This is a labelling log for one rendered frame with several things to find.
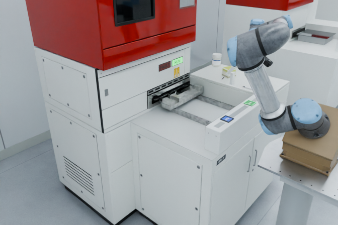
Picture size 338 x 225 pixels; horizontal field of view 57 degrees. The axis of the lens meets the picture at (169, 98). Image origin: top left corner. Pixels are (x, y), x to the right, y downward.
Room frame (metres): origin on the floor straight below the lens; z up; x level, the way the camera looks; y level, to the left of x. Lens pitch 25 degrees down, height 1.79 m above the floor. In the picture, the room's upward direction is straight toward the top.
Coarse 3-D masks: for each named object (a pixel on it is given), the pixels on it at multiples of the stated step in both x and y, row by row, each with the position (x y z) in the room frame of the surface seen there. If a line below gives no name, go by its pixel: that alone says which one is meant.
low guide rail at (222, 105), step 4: (196, 96) 2.04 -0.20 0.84; (200, 96) 2.02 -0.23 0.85; (204, 96) 2.02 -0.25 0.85; (204, 100) 2.00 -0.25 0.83; (208, 100) 1.97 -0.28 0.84; (212, 100) 1.95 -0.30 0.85; (216, 100) 1.95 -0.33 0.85; (216, 104) 1.93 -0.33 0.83; (220, 104) 1.91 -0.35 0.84; (224, 104) 1.89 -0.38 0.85; (224, 108) 1.89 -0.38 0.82; (228, 108) 1.87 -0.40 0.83
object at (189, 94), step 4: (192, 88) 2.10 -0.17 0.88; (184, 92) 2.02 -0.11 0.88; (188, 92) 2.02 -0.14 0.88; (192, 92) 2.02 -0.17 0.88; (196, 92) 2.02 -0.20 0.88; (200, 92) 2.05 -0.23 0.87; (184, 96) 1.96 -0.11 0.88; (188, 96) 1.96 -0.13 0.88; (192, 96) 1.98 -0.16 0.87; (184, 100) 1.91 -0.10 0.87; (188, 100) 1.95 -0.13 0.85; (164, 104) 1.84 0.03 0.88; (176, 104) 1.85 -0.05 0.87; (180, 104) 1.88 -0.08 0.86; (168, 108) 1.81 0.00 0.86; (172, 108) 1.82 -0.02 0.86
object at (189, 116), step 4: (164, 108) 1.89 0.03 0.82; (176, 108) 1.83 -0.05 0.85; (176, 112) 1.82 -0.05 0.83; (180, 112) 1.79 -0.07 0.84; (184, 112) 1.78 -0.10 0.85; (188, 112) 1.78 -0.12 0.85; (184, 116) 1.77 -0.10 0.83; (188, 116) 1.75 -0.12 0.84; (192, 116) 1.73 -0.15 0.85; (196, 116) 1.73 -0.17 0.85; (196, 120) 1.71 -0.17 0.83; (200, 120) 1.69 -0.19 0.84; (204, 120) 1.68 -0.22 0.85; (204, 124) 1.67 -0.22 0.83; (208, 124) 1.65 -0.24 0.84
